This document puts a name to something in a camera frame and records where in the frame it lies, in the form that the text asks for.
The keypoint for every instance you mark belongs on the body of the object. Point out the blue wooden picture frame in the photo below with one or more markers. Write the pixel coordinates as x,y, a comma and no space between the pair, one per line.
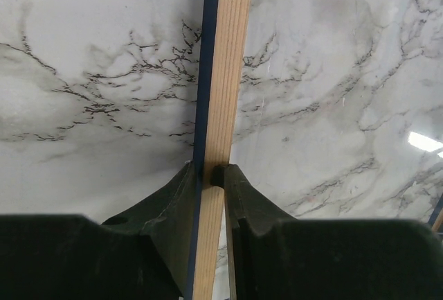
224,33

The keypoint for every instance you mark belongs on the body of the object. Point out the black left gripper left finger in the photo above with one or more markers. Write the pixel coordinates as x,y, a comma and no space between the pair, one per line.
140,253

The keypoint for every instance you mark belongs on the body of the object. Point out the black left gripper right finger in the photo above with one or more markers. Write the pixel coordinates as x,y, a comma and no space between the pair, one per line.
272,255

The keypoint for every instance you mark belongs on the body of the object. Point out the clear acrylic sheet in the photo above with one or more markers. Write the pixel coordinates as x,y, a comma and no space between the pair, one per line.
340,107

